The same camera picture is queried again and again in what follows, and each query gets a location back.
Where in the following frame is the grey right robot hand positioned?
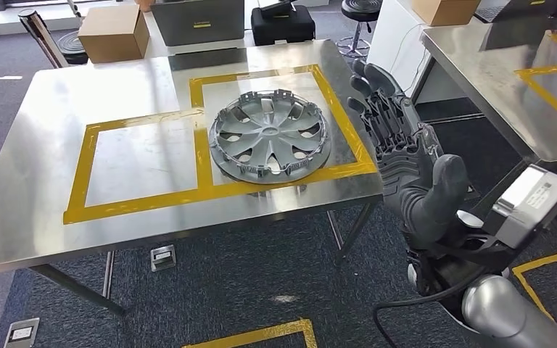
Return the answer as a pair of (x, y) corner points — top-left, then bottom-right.
(346, 59), (470, 251)

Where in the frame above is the grey plastic wheel cover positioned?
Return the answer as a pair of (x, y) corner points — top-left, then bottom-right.
(208, 89), (332, 186)

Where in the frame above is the steel workbench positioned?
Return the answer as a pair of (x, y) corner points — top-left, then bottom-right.
(0, 39), (385, 318)

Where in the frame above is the white desk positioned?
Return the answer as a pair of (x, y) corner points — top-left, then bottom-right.
(366, 0), (482, 104)

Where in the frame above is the steel table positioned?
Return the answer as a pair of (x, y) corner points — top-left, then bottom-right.
(420, 0), (557, 165)

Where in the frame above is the black round stool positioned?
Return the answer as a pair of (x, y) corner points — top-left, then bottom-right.
(336, 0), (384, 59)

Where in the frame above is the cardboard box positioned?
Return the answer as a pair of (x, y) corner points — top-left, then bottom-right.
(77, 4), (151, 65)
(410, 0), (482, 28)

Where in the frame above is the yellow marking tape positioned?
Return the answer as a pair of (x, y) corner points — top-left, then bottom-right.
(513, 30), (557, 136)
(511, 247), (557, 322)
(181, 318), (319, 348)
(63, 63), (379, 225)

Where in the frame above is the black carry bag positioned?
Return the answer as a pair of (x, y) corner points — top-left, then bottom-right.
(250, 4), (316, 47)

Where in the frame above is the grey laptop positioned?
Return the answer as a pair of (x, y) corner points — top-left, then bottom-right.
(149, 0), (247, 56)

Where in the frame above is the floor power socket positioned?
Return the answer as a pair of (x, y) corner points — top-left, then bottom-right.
(149, 244), (178, 273)
(3, 317), (41, 348)

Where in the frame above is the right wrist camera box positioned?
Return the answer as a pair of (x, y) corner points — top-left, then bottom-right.
(484, 164), (557, 251)

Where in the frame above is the black cable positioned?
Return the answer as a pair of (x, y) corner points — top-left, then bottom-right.
(372, 266), (488, 348)

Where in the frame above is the chrome stanchion post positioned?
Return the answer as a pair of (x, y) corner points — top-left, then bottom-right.
(17, 8), (90, 69)

